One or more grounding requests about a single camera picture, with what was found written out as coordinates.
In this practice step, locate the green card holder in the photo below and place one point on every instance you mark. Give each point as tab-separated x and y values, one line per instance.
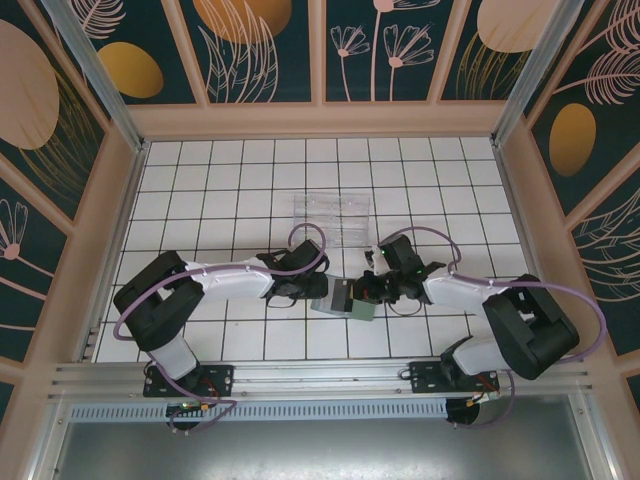
362	312

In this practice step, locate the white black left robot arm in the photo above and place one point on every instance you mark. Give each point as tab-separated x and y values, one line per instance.
230	282

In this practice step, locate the clear acrylic organizer tray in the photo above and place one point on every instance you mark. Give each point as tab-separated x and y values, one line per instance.
320	210

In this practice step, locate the aluminium table edge strip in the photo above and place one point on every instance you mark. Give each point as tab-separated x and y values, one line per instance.
129	200
511	200

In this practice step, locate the grey metal sheet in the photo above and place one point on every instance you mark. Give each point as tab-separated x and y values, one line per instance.
320	455

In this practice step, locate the teal panel with feather outlines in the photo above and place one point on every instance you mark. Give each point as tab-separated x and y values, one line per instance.
610	260

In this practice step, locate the teal panel with orange oval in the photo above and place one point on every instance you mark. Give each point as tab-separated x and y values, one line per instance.
572	140

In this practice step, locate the teal panel with flower outline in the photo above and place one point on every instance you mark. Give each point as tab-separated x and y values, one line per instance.
25	260

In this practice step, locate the teal panel with beige disc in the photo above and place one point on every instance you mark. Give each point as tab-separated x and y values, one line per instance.
30	100

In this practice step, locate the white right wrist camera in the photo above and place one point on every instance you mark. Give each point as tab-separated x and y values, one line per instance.
371	257

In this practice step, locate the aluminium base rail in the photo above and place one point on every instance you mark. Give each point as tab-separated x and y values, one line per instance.
320	380

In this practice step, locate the aluminium corner post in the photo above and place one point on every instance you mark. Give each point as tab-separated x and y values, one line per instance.
100	80
535	70

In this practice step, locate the aluminium frame bar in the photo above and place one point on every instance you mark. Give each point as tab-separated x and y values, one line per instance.
50	450
595	450

